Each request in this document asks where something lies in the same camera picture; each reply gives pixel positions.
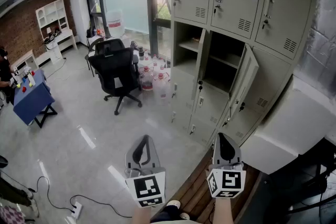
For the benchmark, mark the person's right forearm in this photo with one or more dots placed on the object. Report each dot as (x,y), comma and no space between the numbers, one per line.
(223,211)

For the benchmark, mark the white power strip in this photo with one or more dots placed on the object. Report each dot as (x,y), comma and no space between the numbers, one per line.
(76,209)

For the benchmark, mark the person's dark trousers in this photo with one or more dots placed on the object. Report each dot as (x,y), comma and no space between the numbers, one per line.
(168,215)

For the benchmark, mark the blue cloth covered table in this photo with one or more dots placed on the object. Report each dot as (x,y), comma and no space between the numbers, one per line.
(29,105)

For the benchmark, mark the white canister with red label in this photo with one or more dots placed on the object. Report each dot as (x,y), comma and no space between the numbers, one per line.
(115,21)

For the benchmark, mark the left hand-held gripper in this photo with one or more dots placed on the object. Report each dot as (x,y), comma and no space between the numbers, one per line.
(147,187)

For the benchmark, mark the large white box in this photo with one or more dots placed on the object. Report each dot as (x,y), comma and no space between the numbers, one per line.
(288,126)

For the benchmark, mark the grey metal locker cabinet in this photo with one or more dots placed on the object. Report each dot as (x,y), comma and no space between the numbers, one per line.
(273,78)

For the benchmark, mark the person's white shoe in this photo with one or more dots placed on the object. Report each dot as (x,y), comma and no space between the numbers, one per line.
(173,204)
(184,216)

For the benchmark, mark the person's right white shoe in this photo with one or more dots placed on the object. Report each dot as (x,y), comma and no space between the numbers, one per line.
(184,216)

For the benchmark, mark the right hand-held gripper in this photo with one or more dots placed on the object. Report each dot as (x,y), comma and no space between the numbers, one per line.
(231,181)

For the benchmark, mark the purple checkered cloth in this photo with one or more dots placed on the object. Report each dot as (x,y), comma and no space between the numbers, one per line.
(10,216)

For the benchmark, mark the row of small water bottles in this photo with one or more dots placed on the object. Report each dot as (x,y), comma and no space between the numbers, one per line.
(155,61)

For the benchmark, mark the silver reflective sheet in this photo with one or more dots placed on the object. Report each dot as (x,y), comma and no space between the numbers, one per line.
(320,47)

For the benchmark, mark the white low cabinet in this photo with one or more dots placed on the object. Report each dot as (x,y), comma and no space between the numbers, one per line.
(26,60)

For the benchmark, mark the person's left white shoe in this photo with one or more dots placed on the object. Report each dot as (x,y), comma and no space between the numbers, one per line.
(173,204)

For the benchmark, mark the black office chair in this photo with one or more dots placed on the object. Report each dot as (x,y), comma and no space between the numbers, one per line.
(115,70)
(109,44)

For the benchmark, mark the wooden slat platform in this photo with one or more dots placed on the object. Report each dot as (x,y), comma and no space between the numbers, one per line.
(194,191)

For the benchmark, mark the black flask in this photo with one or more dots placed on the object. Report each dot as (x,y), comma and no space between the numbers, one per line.
(141,53)

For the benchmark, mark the small red cup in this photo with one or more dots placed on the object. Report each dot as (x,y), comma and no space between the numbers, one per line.
(24,89)

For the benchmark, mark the person's left forearm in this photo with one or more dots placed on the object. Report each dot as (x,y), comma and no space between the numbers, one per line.
(141,216)

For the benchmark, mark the white hutch desk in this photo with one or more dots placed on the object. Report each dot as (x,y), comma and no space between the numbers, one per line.
(52,14)

